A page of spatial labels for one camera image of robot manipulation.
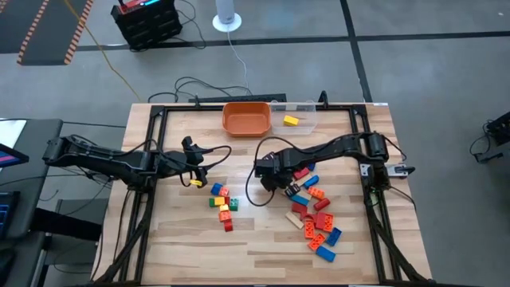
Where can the blue rounded wooden block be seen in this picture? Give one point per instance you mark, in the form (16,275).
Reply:
(311,182)

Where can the black floor equipment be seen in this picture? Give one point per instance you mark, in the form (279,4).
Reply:
(500,127)

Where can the small yellow plastic brick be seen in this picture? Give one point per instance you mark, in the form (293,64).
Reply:
(219,201)
(224,207)

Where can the long red plastic brick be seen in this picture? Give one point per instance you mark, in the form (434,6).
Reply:
(320,220)

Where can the black mat orange striped edge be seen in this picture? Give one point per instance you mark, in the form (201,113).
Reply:
(12,24)
(56,32)

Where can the red wooden cylinder block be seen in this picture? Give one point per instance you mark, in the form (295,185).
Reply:
(321,204)

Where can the long orange plastic brick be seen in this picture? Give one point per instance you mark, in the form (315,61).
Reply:
(328,222)
(316,193)
(316,241)
(309,229)

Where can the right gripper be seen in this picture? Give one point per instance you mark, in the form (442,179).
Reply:
(273,171)

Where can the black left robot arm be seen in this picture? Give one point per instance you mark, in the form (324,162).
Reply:
(119,161)

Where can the small orange plastic brick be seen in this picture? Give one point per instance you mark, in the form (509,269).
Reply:
(225,215)
(224,191)

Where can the dark grey desk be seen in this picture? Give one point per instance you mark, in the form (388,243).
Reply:
(36,159)

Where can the orange plastic bin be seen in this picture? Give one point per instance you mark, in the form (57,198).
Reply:
(247,127)

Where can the white sheet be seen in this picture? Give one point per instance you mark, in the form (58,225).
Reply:
(10,131)

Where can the white tower fan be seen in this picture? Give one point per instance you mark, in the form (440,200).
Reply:
(227,22)

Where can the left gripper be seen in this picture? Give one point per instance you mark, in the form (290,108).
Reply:
(185,163)

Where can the small blue plastic brick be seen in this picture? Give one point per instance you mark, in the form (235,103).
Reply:
(216,188)

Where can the red electronic device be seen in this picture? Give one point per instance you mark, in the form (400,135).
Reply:
(133,5)

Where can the black plastic crate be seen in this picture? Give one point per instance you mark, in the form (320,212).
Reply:
(151,28)

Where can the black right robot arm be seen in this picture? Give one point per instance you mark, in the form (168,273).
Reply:
(338,147)

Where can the black aluminium table frame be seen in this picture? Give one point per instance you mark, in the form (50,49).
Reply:
(187,107)

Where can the dark blue wooden block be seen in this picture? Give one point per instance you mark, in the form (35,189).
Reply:
(311,166)

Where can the small green plastic brick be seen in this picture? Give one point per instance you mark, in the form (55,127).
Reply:
(234,204)
(212,202)

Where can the yellow wooden block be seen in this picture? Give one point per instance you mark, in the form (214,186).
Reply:
(291,120)

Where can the clear plastic container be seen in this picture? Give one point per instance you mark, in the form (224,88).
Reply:
(304,128)

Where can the tablet with pink screen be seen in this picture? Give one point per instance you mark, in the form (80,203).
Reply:
(10,157)

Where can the long dark blue plastic brick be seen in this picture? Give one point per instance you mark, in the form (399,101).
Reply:
(334,236)

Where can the keyboard with blue lights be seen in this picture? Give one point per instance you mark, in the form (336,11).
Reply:
(6,215)

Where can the light blue block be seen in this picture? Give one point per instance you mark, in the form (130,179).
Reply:
(299,199)

